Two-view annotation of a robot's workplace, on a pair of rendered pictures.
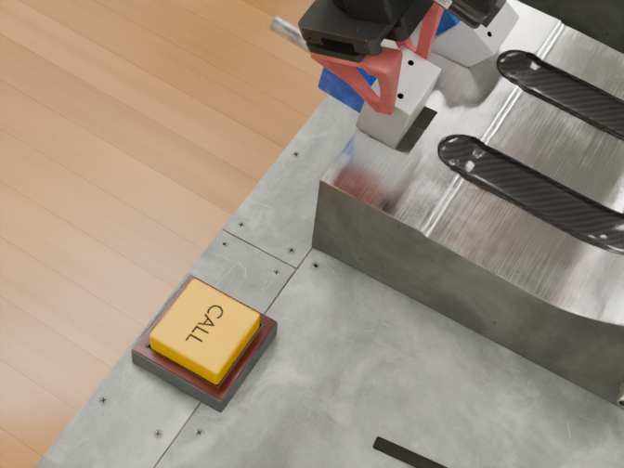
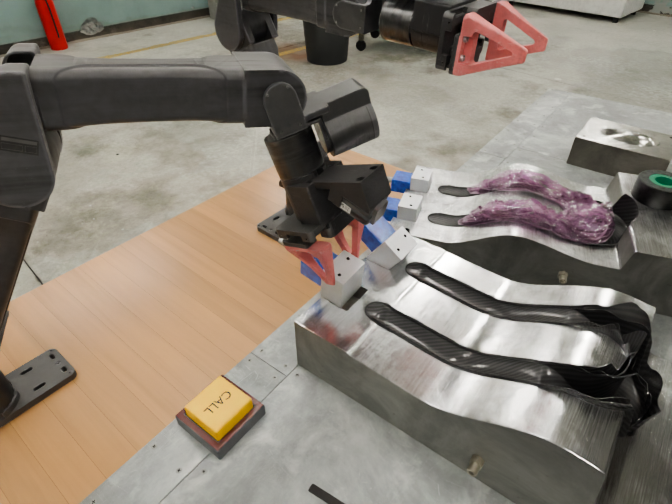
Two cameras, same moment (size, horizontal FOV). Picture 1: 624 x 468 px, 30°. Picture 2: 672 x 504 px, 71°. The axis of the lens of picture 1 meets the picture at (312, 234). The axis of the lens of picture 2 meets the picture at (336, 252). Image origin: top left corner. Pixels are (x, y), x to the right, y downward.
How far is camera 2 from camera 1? 0.31 m
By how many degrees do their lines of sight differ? 19
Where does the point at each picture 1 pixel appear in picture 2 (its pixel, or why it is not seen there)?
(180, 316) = (205, 396)
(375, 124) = (328, 292)
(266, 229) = (275, 353)
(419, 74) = (351, 264)
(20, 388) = (110, 435)
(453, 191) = (370, 331)
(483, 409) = (383, 470)
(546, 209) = (425, 344)
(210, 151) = (255, 312)
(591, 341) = (448, 427)
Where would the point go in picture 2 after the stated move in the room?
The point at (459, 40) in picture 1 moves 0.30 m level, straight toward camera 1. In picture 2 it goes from (382, 253) to (297, 426)
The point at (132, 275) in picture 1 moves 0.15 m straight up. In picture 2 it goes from (194, 374) to (171, 298)
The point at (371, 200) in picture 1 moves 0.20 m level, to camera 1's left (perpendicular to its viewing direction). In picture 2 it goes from (321, 333) to (178, 308)
